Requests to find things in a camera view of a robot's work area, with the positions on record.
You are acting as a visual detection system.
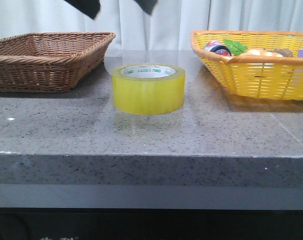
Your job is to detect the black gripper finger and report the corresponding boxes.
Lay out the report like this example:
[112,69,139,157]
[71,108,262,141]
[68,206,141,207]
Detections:
[64,0,101,20]
[134,0,158,15]

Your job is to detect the yellow packing tape roll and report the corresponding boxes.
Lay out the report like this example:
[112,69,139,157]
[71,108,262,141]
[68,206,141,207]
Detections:
[111,63,186,115]

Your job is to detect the small patterned tape roll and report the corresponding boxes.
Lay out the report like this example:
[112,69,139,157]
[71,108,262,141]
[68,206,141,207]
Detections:
[203,40,223,52]

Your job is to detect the white curtain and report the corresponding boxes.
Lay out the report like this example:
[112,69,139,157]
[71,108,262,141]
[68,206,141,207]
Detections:
[0,0,303,51]

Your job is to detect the brown wicker basket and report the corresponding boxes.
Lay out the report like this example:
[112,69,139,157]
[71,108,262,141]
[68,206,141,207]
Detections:
[0,32,116,93]

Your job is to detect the green toy leaf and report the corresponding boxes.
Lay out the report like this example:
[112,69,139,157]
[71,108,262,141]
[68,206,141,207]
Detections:
[223,38,248,56]

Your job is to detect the toy bread roll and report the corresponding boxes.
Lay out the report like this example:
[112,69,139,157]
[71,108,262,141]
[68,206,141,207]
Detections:
[241,48,283,58]

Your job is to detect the brown toy mushroom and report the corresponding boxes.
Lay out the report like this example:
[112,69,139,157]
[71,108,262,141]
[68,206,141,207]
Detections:
[274,48,294,57]

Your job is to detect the yellow wicker basket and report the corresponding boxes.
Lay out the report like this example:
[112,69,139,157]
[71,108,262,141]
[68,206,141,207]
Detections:
[190,30,303,101]

